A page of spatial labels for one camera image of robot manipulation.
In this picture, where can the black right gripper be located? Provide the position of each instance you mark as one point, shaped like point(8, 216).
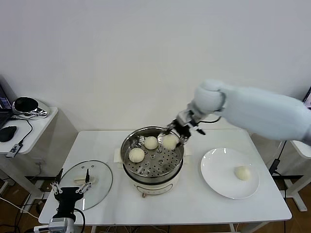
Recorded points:
point(185, 131)

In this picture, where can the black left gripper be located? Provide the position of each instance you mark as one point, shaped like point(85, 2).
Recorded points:
point(66, 197)

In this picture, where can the white steamed baozi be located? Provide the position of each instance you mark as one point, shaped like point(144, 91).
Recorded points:
point(136, 155)
point(242, 173)
point(150, 143)
point(170, 142)

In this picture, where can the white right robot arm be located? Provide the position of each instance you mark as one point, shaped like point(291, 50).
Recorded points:
point(255, 106)

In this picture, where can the stainless steel steamer basket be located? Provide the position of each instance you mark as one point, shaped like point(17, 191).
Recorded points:
point(136, 170)

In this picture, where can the steel steamer pot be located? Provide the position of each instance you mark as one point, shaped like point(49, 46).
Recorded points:
point(155, 188)

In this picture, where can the white round plate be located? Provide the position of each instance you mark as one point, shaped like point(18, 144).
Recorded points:
point(218, 170)

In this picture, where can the white side table with mouse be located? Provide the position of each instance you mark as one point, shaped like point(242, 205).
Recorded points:
point(36, 131)

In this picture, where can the shiny chrome rounded object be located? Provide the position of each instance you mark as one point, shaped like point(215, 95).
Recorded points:
point(36, 112)

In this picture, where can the black computer mouse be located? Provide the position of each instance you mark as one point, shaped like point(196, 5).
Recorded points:
point(8, 133)

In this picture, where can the black laptop beside chrome object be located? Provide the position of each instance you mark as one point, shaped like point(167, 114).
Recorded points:
point(3, 114)

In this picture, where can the black power adapter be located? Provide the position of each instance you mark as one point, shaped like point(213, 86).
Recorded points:
point(274, 167)

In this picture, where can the white side table with label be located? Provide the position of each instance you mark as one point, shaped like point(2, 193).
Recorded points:
point(301, 150)

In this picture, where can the grey laptop with white plug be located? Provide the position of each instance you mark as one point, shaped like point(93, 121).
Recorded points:
point(308, 98)

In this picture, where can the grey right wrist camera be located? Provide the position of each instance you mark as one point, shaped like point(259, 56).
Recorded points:
point(187, 116)

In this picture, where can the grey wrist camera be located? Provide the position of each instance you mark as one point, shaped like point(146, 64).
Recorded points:
point(187, 116)
point(59, 225)

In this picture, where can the wall socket with plug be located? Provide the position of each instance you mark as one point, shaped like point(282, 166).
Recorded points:
point(40, 163)

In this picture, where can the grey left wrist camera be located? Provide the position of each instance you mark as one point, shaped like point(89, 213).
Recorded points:
point(59, 225)

